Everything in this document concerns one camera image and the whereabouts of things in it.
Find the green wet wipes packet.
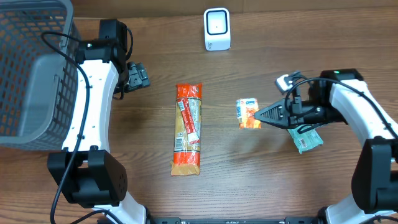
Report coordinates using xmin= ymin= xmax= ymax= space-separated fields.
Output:
xmin=287 ymin=126 xmax=323 ymax=154

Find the orange spaghetti packet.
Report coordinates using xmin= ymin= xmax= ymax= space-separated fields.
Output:
xmin=171 ymin=83 xmax=202 ymax=176

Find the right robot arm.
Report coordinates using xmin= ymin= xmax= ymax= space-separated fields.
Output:
xmin=254 ymin=68 xmax=397 ymax=223

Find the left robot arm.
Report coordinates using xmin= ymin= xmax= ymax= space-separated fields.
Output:
xmin=47 ymin=19 xmax=153 ymax=224

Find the white barcode scanner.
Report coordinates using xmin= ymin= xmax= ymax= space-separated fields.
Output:
xmin=203 ymin=7 xmax=231 ymax=51

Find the grey plastic mesh basket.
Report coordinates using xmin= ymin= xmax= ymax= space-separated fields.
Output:
xmin=1 ymin=0 xmax=80 ymax=151

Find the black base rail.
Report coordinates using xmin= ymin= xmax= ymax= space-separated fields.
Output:
xmin=146 ymin=217 xmax=326 ymax=224

